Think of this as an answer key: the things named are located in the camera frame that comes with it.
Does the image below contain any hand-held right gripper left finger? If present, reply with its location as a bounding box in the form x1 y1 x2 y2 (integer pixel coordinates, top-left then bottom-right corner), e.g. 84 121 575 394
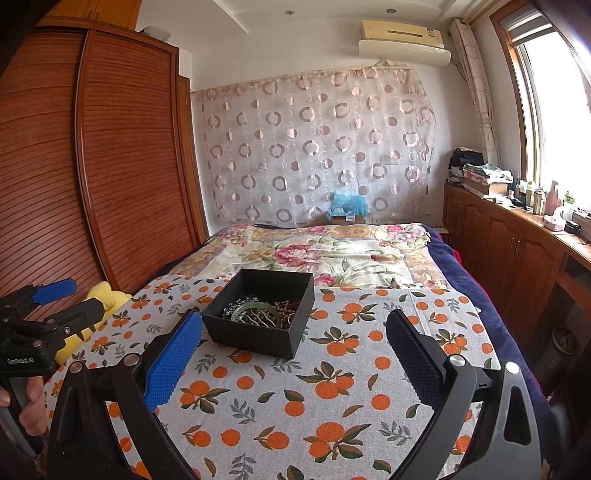
46 310 206 480

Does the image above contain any wooden frame window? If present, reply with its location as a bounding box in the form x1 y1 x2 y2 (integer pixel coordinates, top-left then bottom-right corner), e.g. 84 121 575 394
489 0 591 209

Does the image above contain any person's left hand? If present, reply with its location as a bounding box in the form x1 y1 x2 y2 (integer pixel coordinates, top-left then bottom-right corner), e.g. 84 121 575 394
0 376 48 437

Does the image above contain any black jewelry box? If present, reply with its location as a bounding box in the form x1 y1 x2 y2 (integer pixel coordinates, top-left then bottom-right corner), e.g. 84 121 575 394
201 268 317 361

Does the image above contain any pile of clothes and boxes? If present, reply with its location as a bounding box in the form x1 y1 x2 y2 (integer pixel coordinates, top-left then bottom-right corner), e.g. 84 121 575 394
462 162 514 199

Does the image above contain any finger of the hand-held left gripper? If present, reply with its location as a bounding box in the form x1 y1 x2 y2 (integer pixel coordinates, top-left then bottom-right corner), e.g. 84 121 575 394
9 298 105 350
0 278 78 320

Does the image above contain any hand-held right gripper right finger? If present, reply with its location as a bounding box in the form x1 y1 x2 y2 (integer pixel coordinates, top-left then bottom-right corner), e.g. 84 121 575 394
385 309 546 480

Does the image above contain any wooden cabinet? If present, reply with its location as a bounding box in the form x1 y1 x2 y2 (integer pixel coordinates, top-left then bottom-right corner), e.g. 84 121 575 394
443 182 591 352

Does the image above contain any blue bubble wrap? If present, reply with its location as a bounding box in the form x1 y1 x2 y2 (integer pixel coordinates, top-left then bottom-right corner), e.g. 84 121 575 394
327 193 370 218

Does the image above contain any patterned window curtain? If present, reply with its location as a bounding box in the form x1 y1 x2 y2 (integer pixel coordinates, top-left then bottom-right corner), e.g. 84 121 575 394
448 18 502 168

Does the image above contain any dark wooden bead bracelet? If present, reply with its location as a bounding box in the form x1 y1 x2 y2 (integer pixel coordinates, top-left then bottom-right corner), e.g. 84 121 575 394
221 295 252 320

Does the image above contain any wall air conditioner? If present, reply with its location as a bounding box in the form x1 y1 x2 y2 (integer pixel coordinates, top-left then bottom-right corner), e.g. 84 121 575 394
358 18 452 68

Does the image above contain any pale jade bangle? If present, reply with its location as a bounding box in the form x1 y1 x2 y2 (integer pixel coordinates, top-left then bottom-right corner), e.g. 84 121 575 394
231 299 282 325

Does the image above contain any pile of folded clothes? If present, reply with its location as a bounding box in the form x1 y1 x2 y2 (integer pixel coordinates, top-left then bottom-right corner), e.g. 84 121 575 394
448 147 485 179

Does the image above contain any circle print sheer curtain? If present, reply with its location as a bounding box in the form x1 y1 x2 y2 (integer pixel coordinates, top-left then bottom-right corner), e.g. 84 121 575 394
191 65 439 227

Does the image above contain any floral blanket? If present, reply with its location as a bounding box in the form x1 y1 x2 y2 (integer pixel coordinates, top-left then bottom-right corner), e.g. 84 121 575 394
171 224 451 292

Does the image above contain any yellow plush toy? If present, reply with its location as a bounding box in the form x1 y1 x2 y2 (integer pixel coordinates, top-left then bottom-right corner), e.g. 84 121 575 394
55 281 133 365

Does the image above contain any orange fruit print cloth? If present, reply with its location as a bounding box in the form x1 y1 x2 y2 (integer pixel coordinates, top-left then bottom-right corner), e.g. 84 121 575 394
44 274 504 480

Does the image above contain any navy blue blanket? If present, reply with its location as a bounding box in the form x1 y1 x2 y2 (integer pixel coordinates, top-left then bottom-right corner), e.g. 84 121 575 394
422 224 559 462

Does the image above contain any wooden slatted wardrobe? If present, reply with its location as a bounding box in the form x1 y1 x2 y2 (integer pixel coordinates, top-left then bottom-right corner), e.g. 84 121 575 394
0 0 208 324

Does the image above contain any round waste bin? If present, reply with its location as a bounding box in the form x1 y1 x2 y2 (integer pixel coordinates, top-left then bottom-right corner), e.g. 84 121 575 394
551 325 578 366

